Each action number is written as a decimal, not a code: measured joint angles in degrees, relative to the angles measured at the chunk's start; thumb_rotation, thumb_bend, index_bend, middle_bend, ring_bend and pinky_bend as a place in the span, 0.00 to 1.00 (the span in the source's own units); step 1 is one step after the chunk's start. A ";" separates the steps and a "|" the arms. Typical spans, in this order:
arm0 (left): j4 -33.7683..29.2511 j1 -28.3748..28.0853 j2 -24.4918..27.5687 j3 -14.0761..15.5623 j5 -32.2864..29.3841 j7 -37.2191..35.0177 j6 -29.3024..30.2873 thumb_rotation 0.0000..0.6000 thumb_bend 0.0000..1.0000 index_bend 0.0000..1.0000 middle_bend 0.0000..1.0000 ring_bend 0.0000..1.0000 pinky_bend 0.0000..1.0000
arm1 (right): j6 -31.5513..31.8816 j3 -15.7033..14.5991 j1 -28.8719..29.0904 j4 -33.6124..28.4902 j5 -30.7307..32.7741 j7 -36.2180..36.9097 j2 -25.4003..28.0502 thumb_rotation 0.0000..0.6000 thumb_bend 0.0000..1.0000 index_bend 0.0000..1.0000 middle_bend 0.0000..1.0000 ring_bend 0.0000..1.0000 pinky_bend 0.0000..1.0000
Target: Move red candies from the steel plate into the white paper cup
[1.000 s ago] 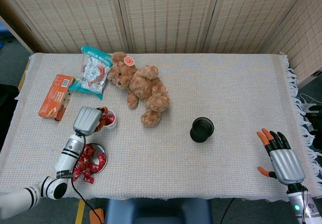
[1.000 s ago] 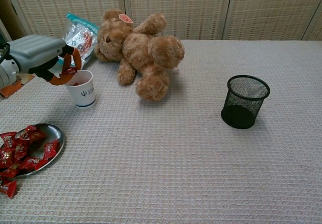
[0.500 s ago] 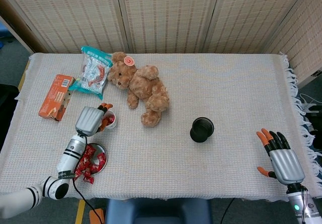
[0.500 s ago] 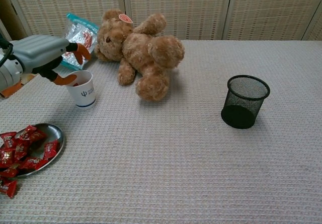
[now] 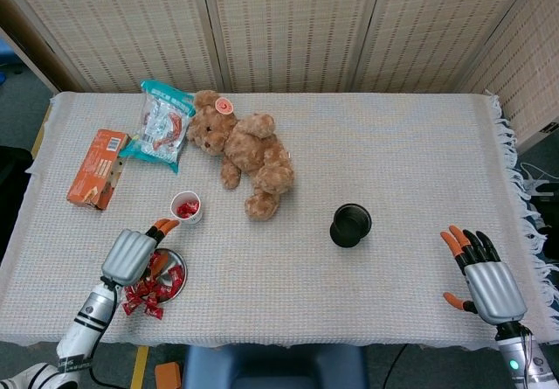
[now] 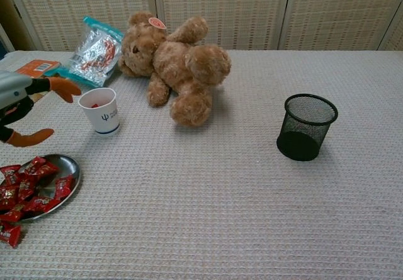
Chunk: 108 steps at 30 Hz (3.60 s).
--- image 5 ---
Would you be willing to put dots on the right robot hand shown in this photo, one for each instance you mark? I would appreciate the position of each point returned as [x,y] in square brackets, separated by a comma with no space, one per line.
[495,292]

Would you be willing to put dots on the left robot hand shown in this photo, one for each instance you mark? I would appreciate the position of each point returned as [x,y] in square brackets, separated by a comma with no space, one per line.
[129,258]

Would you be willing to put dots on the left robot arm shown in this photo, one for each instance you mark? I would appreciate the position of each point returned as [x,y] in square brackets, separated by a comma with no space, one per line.
[89,314]

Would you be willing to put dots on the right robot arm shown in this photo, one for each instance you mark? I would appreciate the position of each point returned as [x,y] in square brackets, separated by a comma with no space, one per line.
[511,356]

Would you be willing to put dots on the silver metal plate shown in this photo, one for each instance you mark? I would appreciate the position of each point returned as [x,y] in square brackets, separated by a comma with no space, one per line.
[172,255]

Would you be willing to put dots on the white paper cup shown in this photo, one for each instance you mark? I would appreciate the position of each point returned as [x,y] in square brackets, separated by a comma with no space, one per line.
[196,220]

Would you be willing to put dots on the orange cardboard box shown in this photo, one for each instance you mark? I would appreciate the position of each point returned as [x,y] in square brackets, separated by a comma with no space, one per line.
[94,166]

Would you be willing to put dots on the yellow floor tape strip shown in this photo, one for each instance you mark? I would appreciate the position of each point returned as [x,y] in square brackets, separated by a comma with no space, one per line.
[140,369]
[39,140]

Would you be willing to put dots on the orange block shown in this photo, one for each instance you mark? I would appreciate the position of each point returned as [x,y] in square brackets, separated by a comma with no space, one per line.
[168,376]

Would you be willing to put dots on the teal silver snack bag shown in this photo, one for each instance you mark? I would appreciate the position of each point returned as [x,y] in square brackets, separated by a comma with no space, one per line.
[161,131]

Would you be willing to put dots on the black mesh pen holder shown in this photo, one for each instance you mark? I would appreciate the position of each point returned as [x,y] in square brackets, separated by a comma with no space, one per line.
[349,231]

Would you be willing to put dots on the brown teddy bear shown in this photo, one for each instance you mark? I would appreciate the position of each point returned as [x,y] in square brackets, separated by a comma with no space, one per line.
[253,153]

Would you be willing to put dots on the beige woven tablecloth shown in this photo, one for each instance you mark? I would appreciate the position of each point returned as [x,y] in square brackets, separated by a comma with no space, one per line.
[305,275]

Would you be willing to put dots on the brown wooden door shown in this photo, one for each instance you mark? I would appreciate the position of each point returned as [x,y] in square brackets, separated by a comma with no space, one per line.
[35,46]

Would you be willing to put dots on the blue plastic object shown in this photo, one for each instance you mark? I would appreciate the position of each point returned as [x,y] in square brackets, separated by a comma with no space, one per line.
[5,57]

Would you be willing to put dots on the woven folding screen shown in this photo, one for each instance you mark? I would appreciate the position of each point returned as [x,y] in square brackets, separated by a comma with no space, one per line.
[305,22]

